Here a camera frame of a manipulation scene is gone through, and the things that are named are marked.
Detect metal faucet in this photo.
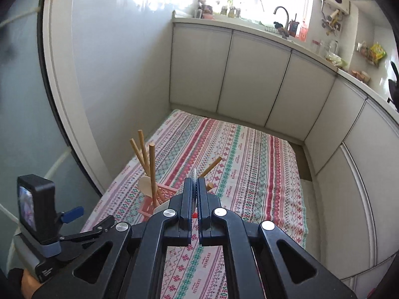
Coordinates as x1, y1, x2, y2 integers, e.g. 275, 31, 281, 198
273, 5, 291, 40

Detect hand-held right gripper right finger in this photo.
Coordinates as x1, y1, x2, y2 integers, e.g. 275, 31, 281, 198
198, 177, 358, 299

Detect white kitchen cabinet row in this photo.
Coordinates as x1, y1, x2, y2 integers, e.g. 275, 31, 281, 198
169, 16, 399, 288

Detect person's left hand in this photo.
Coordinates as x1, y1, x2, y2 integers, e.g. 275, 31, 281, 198
21, 269, 42, 299

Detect pink plastic basket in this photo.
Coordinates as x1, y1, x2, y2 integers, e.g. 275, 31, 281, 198
139, 183, 182, 217

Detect plastic bag of vegetables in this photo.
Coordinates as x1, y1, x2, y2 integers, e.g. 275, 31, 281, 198
325, 53, 348, 69

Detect red green patterned tablecloth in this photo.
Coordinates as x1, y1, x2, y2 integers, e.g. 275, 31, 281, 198
80, 109, 310, 299

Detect white cable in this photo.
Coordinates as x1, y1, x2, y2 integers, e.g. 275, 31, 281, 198
0, 5, 42, 29

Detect white rice paddle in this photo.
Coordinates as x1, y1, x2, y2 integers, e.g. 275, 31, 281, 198
138, 176, 154, 199

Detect glass jar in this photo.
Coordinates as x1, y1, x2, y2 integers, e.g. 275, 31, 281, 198
325, 39, 340, 57

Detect yellow packet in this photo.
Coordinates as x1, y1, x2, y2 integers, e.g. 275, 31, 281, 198
369, 42, 387, 62

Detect water heater pipes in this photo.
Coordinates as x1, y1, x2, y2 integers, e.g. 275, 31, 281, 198
321, 7, 344, 37

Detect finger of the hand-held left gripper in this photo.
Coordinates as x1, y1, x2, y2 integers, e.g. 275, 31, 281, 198
60, 215, 115, 244
59, 242, 94, 263

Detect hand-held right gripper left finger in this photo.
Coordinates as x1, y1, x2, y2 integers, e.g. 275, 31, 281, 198
31, 177, 193, 299

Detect black pan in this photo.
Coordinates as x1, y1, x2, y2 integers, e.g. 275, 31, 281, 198
387, 60, 399, 113

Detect glass sliding door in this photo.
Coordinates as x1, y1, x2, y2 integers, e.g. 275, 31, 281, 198
0, 0, 108, 256

